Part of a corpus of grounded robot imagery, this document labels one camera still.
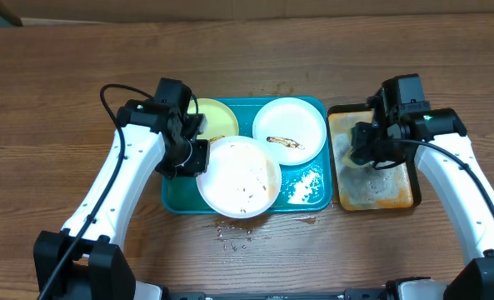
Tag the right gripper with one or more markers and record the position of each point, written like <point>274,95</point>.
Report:
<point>363,152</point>

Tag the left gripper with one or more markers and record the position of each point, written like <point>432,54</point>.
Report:
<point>199,165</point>

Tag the white front plate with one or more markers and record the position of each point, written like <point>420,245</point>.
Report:
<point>242,179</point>

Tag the yellow green sponge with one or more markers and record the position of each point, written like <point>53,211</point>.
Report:
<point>347,161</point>

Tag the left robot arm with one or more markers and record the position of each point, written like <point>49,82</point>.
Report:
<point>85,259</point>

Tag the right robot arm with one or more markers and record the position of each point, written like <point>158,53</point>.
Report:
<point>405,128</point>

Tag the black soapy water tray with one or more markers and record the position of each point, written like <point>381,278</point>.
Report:
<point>365,188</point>

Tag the teal plastic tray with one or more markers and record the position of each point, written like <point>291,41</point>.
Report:
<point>305,188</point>

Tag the yellow-green plate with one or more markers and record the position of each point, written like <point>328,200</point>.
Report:
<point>221,121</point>

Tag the white plate with sauce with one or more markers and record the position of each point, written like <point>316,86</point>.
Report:
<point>292,129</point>

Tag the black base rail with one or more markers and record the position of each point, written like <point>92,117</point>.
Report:
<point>271,296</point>

